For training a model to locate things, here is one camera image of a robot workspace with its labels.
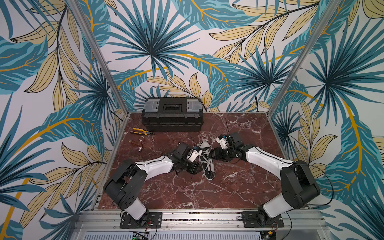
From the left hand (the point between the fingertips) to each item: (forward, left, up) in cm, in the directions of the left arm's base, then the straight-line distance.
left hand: (198, 169), depth 86 cm
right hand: (+7, -8, +4) cm, 11 cm away
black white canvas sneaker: (+2, -6, -1) cm, 6 cm away
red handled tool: (+19, +39, -3) cm, 44 cm away
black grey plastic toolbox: (+30, +17, +14) cm, 37 cm away
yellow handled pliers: (+28, +37, -4) cm, 47 cm away
